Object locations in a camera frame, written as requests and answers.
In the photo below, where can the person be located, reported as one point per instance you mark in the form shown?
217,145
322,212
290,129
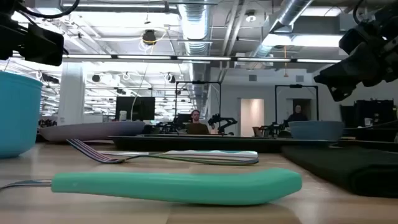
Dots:
297,116
196,127

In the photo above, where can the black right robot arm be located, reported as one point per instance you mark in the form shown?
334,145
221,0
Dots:
391,3

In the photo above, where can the silver ventilation duct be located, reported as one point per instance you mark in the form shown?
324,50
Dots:
194,28
289,12

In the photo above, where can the iridescent metal fork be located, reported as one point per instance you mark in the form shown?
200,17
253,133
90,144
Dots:
217,161

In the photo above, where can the white container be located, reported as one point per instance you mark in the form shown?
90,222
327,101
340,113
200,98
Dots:
123,115

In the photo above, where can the LED light bar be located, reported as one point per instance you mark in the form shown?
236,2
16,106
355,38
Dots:
143,57

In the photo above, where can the lavender plate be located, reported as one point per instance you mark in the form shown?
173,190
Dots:
93,130

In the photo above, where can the cyan plastic cup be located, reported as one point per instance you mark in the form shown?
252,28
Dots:
18,118

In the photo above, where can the blue bowl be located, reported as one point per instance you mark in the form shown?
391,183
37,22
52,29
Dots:
315,130

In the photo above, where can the lit doorway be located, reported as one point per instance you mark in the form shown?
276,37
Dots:
252,116

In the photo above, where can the black cabinet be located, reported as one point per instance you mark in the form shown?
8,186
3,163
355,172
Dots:
373,112

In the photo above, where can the black monitor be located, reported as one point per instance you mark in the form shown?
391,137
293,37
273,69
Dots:
136,109

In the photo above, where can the black ceiling camera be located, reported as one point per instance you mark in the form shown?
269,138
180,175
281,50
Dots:
149,36

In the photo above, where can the white building column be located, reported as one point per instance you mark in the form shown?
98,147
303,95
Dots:
71,93

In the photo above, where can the black background robot arm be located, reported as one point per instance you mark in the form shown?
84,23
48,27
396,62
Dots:
222,120
270,127

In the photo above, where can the black station frame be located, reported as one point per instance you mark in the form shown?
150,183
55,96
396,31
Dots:
295,86
199,82

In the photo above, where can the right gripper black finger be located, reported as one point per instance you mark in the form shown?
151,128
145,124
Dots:
345,73
342,91

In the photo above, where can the dark green cloth napkin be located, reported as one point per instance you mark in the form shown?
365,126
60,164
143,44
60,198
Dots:
357,168

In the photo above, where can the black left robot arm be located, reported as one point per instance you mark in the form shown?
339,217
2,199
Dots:
7,6

